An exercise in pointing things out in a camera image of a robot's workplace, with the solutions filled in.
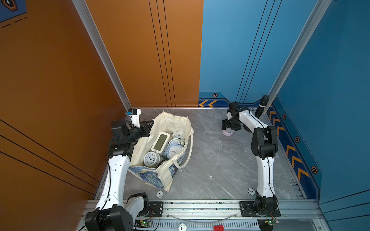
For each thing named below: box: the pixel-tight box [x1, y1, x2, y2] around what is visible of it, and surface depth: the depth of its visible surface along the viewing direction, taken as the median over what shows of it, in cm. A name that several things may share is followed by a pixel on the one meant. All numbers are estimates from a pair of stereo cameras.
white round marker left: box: [156, 190, 164, 199], surface depth 80 cm
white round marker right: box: [247, 187, 256, 196], surface depth 81 cm
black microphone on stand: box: [254, 94, 270, 119], surface depth 89 cm
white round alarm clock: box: [143, 151, 164, 168], surface depth 80 cm
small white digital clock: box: [171, 130, 185, 141], surface depth 91 cm
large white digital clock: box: [150, 131, 171, 156], surface depth 87 cm
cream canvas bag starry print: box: [128, 111, 194, 193], surface depth 76 cm
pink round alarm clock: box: [221, 128, 235, 137], surface depth 104 cm
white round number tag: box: [178, 223, 187, 231], surface depth 65 cm
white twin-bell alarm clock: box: [168, 137, 185, 147], surface depth 89 cm
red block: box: [213, 224, 225, 231], surface depth 68 cm
